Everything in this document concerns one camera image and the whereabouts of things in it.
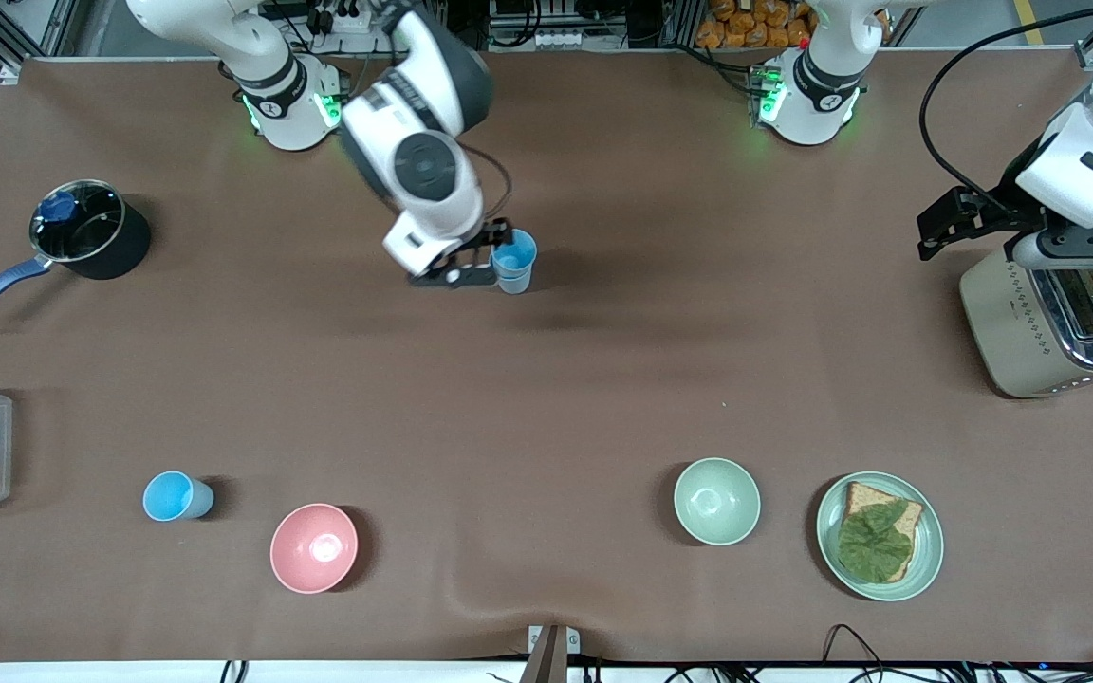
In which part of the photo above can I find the green lettuce leaf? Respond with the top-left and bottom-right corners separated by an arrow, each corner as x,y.
837,501 -> 914,584

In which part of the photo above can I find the pale green bowl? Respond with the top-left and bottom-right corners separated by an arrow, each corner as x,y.
673,457 -> 762,547

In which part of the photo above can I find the thin black looped cable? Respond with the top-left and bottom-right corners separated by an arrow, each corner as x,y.
822,623 -> 894,670

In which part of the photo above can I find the pink bowl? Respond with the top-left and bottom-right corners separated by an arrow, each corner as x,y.
269,503 -> 360,596

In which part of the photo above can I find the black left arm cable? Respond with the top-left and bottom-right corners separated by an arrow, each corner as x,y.
918,8 -> 1093,217

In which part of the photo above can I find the blue plastic cup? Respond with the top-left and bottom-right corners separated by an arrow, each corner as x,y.
491,229 -> 539,276
142,471 -> 215,523

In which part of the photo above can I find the glass lid with blue knob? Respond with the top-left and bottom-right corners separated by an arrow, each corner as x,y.
29,179 -> 123,264

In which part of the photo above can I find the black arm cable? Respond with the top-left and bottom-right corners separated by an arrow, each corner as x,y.
918,8 -> 1093,217
464,142 -> 516,227

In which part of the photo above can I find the beige and chrome toaster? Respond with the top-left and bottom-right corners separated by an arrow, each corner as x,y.
959,249 -> 1093,399

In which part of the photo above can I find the white power strip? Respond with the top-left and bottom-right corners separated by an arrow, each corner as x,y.
305,0 -> 379,37

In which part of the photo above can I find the black pot with blue handle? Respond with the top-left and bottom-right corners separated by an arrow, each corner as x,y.
0,178 -> 153,327

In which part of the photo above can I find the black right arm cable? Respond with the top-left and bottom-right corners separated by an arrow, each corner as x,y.
464,142 -> 516,227

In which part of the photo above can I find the pale green plate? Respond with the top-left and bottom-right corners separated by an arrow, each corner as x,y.
815,471 -> 945,602

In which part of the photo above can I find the brown bread slice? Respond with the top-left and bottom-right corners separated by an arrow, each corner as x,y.
841,481 -> 925,583

